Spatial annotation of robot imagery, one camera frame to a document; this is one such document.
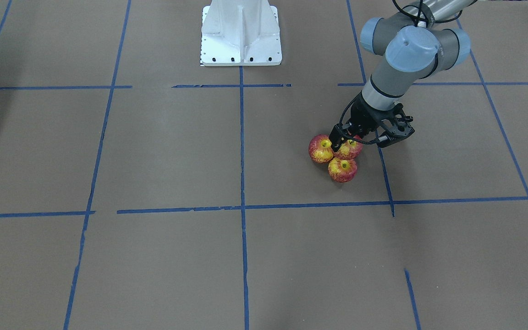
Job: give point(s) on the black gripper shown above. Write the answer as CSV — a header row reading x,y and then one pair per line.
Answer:
x,y
363,115

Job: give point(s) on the red yellow apple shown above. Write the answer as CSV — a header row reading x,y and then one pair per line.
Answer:
x,y
319,149
342,170
349,150

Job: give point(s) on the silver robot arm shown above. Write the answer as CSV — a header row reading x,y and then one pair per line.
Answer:
x,y
411,49

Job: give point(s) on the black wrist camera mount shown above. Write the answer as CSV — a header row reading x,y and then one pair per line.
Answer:
x,y
396,125

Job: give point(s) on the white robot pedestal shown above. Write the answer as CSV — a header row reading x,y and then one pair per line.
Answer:
x,y
240,33

